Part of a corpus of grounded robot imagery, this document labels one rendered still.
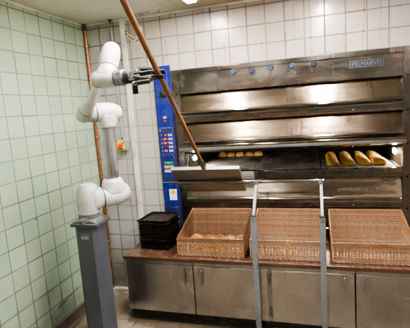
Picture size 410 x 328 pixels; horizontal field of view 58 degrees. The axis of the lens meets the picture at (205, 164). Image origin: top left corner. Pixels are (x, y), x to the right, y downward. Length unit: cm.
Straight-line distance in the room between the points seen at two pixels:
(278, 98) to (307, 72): 30
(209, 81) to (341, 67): 108
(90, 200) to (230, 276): 121
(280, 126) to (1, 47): 217
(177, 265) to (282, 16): 217
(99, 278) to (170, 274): 59
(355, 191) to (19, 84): 272
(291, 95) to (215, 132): 72
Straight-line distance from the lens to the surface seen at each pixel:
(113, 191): 280
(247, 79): 324
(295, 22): 324
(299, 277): 292
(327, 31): 322
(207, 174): 291
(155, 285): 325
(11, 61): 305
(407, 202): 336
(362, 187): 328
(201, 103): 331
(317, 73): 320
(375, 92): 320
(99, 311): 301
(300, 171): 323
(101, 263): 287
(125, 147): 355
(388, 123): 323
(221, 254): 300
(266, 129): 321
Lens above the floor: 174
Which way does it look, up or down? 8 degrees down
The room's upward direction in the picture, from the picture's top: 4 degrees counter-clockwise
